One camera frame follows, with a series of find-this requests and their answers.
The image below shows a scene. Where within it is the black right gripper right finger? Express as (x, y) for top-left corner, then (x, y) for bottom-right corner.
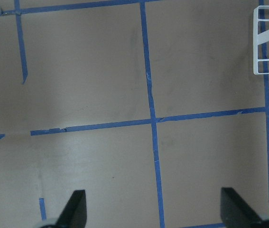
(220, 187), (269, 228)

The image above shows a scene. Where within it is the white wire cup rack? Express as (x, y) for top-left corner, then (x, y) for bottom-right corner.
(252, 5), (269, 75)

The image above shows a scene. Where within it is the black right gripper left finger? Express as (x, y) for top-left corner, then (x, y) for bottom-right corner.
(56, 190), (87, 228)

